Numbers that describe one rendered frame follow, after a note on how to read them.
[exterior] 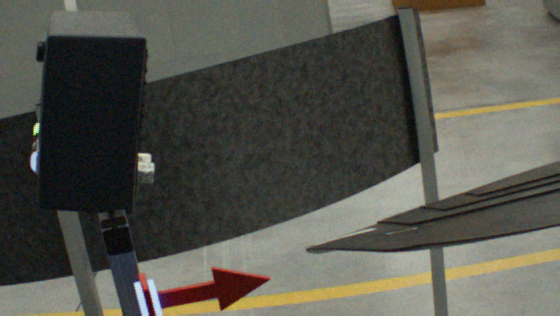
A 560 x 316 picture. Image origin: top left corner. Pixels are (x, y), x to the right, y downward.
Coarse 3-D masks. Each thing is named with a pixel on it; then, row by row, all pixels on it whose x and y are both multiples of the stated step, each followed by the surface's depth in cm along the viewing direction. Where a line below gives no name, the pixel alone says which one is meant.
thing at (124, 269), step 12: (120, 216) 106; (132, 252) 105; (120, 264) 105; (132, 264) 105; (120, 276) 105; (132, 276) 105; (120, 288) 105; (132, 288) 106; (120, 300) 106; (132, 300) 107; (132, 312) 106
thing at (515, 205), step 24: (552, 168) 58; (480, 192) 56; (504, 192) 55; (528, 192) 54; (552, 192) 53; (408, 216) 56; (432, 216) 53; (456, 216) 52; (480, 216) 51; (504, 216) 49; (528, 216) 49; (552, 216) 48; (336, 240) 53; (360, 240) 49; (384, 240) 47; (408, 240) 46; (432, 240) 45; (456, 240) 44; (480, 240) 45
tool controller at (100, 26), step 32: (64, 32) 105; (96, 32) 106; (128, 32) 108; (64, 64) 104; (96, 64) 105; (128, 64) 106; (64, 96) 105; (96, 96) 106; (128, 96) 106; (64, 128) 106; (96, 128) 106; (128, 128) 107; (64, 160) 107; (96, 160) 107; (128, 160) 108; (64, 192) 107; (96, 192) 108; (128, 192) 109
